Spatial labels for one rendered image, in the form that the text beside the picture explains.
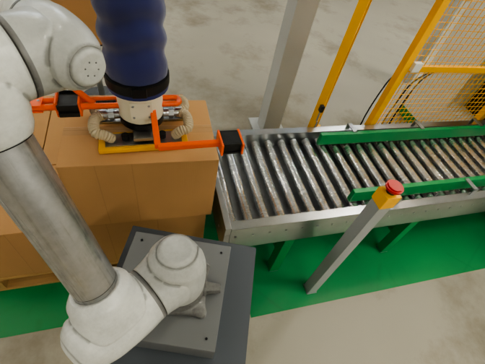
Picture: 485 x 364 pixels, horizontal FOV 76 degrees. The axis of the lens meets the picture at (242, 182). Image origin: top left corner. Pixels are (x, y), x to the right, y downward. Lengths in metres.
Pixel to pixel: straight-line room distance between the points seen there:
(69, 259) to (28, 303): 1.43
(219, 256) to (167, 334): 0.30
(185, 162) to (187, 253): 0.51
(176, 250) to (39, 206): 0.35
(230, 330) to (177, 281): 0.37
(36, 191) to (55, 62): 0.22
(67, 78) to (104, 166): 0.72
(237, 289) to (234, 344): 0.18
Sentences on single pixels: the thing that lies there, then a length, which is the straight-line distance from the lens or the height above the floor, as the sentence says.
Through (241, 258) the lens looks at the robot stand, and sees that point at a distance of 1.26.
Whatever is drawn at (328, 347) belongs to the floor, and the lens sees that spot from 2.07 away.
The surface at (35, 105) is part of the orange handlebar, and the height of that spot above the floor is 1.09.
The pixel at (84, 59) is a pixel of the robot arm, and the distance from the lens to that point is 0.58.
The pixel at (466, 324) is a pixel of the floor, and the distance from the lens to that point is 2.62.
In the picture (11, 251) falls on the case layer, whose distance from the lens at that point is 1.83.
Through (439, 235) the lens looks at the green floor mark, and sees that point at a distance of 2.90.
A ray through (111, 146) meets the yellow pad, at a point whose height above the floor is 0.97.
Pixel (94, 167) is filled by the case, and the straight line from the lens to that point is 1.29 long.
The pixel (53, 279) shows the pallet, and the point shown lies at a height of 0.02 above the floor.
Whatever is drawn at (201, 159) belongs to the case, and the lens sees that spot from 1.27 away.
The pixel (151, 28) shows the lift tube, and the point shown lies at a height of 1.40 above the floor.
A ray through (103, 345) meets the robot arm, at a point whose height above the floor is 1.05.
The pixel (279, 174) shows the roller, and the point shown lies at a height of 0.55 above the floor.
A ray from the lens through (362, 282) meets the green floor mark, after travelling 2.31.
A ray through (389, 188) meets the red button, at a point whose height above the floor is 1.03.
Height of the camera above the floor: 1.86
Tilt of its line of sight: 49 degrees down
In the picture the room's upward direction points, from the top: 14 degrees clockwise
